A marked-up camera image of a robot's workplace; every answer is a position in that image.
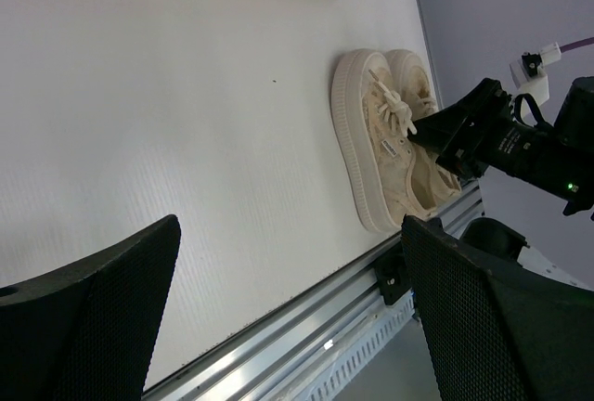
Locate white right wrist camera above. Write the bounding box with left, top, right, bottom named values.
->
left=510, top=43, right=562, bottom=106

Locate slotted cable duct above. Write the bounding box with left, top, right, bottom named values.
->
left=270, top=291, right=414, bottom=400

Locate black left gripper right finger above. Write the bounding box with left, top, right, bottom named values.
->
left=401, top=216, right=593, bottom=400

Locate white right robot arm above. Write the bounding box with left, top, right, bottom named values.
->
left=411, top=77, right=593, bottom=216

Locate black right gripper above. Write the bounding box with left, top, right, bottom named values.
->
left=411, top=78, right=515, bottom=179

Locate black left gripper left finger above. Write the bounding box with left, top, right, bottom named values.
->
left=1, top=214, right=181, bottom=400

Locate cream platform sneaker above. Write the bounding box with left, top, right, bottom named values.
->
left=330, top=49, right=442, bottom=233
left=386, top=49, right=461, bottom=205

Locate aluminium front rail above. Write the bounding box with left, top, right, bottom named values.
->
left=141, top=180, right=486, bottom=401

